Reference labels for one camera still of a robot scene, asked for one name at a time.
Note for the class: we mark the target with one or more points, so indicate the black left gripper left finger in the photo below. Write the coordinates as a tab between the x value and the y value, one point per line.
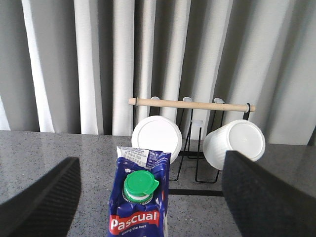
47	207

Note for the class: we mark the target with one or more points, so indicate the grey white curtain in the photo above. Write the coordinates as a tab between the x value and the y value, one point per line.
71	65

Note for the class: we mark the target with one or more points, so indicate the white ribbed mug on rack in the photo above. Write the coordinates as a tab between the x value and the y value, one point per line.
239	135

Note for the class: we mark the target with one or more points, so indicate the white smooth mug on rack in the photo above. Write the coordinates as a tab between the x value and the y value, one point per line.
158	133

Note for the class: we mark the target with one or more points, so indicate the Pascual whole milk carton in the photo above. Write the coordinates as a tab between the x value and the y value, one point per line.
138	203

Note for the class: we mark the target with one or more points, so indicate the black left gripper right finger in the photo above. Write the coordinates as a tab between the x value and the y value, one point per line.
263	205

